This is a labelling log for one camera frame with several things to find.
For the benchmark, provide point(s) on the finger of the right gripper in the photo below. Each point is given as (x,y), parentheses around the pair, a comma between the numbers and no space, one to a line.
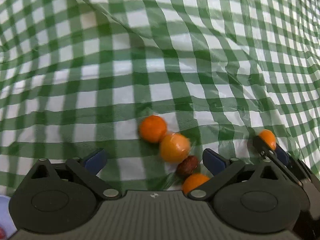
(264,150)
(296,166)

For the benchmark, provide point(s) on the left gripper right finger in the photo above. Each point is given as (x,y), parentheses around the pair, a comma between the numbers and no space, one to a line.
(235,180)

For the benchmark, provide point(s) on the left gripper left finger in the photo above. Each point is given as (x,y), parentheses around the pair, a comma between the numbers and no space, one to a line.
(75,179)

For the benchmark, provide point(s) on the small orange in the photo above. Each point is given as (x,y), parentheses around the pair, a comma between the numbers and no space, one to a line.
(194,181)
(269,138)
(152,129)

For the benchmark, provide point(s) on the orange fruit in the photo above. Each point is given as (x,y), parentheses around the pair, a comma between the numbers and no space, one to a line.
(174,148)

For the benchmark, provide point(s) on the red fruit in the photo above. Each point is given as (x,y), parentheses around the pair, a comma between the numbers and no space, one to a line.
(2,234)

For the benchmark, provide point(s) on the dark red jujube on cloth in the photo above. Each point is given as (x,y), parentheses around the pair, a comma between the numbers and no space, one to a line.
(186,167)

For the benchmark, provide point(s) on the small orange top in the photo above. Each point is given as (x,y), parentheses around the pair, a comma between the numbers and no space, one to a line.
(152,129)

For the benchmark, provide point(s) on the light blue plate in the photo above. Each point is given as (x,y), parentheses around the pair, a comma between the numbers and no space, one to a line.
(6,222)

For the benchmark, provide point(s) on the green white checkered cloth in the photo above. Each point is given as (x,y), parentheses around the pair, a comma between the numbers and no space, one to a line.
(77,75)

